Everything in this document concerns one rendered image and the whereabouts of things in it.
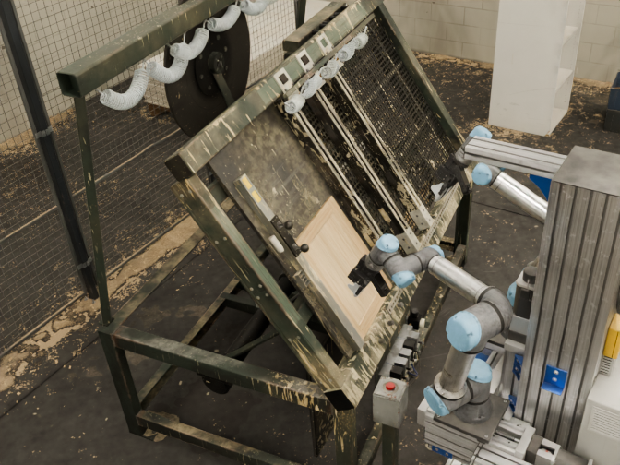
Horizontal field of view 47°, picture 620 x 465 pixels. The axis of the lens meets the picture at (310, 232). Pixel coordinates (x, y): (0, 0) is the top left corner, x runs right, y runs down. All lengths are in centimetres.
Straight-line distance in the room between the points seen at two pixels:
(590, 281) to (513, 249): 296
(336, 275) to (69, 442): 193
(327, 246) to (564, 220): 128
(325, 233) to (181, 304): 196
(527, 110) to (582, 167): 455
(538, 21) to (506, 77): 59
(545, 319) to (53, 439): 290
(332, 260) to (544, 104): 393
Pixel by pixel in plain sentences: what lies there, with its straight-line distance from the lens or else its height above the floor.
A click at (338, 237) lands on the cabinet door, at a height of 123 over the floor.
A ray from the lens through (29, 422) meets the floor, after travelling 459.
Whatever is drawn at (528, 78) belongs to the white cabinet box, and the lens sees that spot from 679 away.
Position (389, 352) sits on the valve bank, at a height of 74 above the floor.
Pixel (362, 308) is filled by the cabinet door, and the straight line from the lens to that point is 336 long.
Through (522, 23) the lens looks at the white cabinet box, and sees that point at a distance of 664.
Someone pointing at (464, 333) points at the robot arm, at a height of 164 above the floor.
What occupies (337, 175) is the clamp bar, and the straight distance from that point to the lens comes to 341.
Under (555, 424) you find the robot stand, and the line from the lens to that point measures 294.
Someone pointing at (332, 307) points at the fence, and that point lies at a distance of 316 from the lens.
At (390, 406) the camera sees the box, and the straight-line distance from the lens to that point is 305.
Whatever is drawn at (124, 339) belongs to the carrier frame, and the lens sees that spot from 369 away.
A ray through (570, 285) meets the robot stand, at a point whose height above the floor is 166.
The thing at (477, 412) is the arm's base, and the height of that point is 109.
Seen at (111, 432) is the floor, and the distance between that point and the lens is 435.
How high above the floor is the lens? 319
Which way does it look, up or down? 35 degrees down
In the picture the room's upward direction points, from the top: 4 degrees counter-clockwise
